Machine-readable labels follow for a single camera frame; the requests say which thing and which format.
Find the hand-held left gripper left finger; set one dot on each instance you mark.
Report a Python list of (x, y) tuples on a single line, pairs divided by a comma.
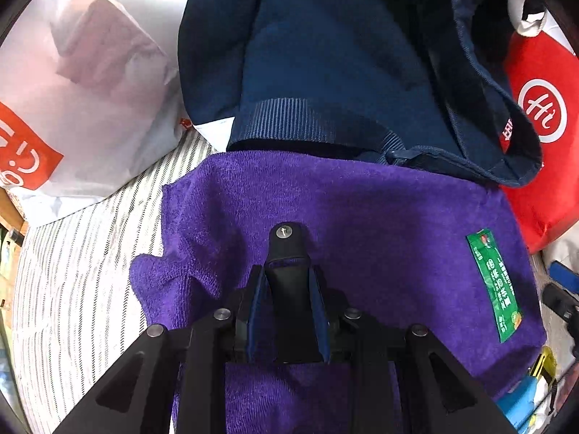
[(253, 321)]

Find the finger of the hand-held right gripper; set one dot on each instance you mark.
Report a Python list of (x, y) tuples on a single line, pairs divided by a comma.
[(560, 298)]

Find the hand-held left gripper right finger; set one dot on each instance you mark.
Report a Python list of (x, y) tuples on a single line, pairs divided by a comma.
[(323, 321)]

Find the purple towel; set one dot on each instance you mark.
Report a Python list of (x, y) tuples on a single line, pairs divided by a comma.
[(384, 235)]

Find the green sachet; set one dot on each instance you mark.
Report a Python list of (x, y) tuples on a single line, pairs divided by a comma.
[(494, 280)]

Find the blue tissue pack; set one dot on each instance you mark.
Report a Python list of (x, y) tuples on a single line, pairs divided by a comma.
[(520, 398)]

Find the red paper bag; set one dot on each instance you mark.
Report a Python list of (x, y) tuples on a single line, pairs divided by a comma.
[(543, 181)]

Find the striped bed sheet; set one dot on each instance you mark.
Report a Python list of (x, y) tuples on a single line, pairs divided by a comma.
[(81, 280)]

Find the navy canvas bag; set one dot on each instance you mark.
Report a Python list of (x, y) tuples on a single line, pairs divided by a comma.
[(479, 99)]

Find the navy knit sweater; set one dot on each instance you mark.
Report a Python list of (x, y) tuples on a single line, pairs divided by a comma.
[(316, 54)]

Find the white plastic bag orange logo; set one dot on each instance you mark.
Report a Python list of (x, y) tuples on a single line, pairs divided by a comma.
[(90, 99)]

